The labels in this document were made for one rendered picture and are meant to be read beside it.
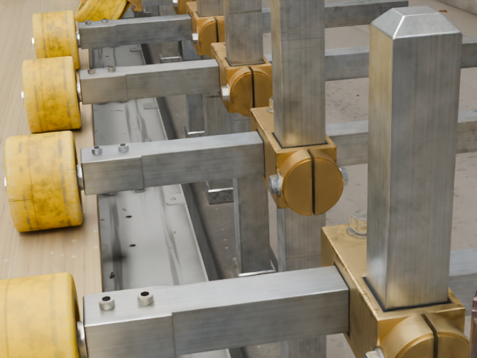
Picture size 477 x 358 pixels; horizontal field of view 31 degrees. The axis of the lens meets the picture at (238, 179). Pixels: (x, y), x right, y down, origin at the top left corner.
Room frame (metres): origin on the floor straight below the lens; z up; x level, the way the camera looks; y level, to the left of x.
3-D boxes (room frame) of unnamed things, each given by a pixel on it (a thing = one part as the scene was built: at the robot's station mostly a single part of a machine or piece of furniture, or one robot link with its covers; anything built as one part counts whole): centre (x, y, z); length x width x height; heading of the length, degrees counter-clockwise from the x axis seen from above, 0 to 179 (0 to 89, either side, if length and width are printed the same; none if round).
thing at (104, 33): (1.20, 0.00, 0.95); 0.50 x 0.04 x 0.04; 99
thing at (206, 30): (1.18, 0.03, 0.95); 0.14 x 0.06 x 0.05; 9
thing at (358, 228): (0.49, -0.08, 0.98); 0.02 x 0.02 x 0.01
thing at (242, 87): (0.93, -0.01, 0.95); 0.14 x 0.06 x 0.05; 9
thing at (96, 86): (0.95, -0.04, 0.95); 0.50 x 0.04 x 0.04; 99
